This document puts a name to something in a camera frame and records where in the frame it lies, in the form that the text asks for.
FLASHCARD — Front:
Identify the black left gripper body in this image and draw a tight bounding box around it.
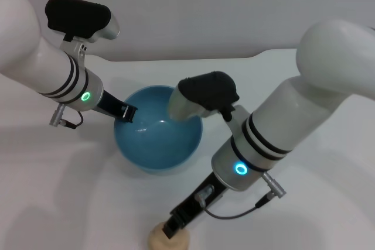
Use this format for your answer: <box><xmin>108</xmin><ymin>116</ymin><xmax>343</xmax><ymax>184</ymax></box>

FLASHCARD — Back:
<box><xmin>94</xmin><ymin>90</ymin><xmax>130</xmax><ymax>119</ymax></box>

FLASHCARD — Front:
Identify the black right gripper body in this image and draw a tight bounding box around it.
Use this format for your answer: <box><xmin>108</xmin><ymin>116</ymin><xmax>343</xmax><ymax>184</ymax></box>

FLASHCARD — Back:
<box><xmin>169</xmin><ymin>172</ymin><xmax>229</xmax><ymax>229</ymax></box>

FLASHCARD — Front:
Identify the round tan egg yolk pastry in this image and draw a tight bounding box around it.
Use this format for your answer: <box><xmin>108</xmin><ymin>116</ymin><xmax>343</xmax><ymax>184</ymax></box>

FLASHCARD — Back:
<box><xmin>146</xmin><ymin>220</ymin><xmax>192</xmax><ymax>250</ymax></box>

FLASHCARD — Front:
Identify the blue bowl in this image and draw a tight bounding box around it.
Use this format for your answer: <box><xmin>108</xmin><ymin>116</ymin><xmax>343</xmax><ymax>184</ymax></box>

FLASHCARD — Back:
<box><xmin>113</xmin><ymin>85</ymin><xmax>204</xmax><ymax>174</ymax></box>

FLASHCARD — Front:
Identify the small silver plug fitting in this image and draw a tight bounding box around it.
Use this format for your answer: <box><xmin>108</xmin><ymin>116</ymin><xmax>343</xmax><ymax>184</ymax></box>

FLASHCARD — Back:
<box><xmin>194</xmin><ymin>185</ymin><xmax>214</xmax><ymax>204</ymax></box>

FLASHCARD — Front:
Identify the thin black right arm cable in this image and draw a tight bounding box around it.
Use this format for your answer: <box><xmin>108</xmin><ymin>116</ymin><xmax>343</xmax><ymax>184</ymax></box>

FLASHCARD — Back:
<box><xmin>202</xmin><ymin>172</ymin><xmax>288</xmax><ymax>220</ymax></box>

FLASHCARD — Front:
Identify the black cable with silver connector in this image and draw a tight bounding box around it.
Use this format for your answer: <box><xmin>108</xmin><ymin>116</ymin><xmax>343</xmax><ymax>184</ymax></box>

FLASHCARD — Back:
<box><xmin>49</xmin><ymin>103</ymin><xmax>84</xmax><ymax>129</ymax></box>

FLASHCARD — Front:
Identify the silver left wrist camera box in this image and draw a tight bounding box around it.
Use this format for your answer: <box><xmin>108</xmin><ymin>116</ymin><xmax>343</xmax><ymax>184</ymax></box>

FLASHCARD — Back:
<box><xmin>45</xmin><ymin>0</ymin><xmax>121</xmax><ymax>59</ymax></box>

